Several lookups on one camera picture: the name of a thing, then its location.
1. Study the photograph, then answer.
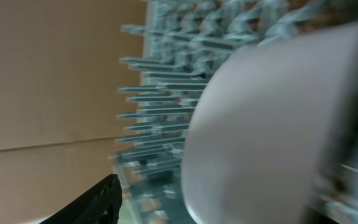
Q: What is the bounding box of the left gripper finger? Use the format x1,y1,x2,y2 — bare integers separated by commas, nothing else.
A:
40,174,122,224

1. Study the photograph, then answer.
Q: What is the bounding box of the white round bowl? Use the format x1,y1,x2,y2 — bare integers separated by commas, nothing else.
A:
181,21,358,224

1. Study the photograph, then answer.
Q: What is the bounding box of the grey plastic dish rack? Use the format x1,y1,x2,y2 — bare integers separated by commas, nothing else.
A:
113,1,358,223

